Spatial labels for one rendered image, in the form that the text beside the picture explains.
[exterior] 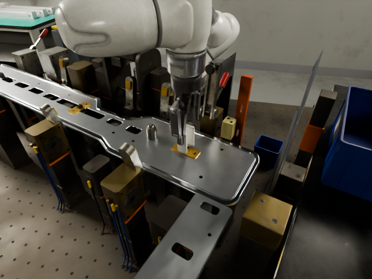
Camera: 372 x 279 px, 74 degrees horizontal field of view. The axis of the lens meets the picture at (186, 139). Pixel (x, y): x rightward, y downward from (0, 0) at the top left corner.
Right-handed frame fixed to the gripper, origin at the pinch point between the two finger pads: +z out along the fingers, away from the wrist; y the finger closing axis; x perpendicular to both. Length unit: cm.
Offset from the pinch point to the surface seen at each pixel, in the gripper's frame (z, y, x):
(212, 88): -9.7, -15.1, 0.3
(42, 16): 35, -168, -337
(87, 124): 4.3, 5.8, -35.8
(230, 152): 4.2, -6.1, 11.7
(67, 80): 3, -12, -69
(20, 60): 1, -12, -103
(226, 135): 2.3, -10.7, 8.1
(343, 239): 1.1, 9.5, 41.7
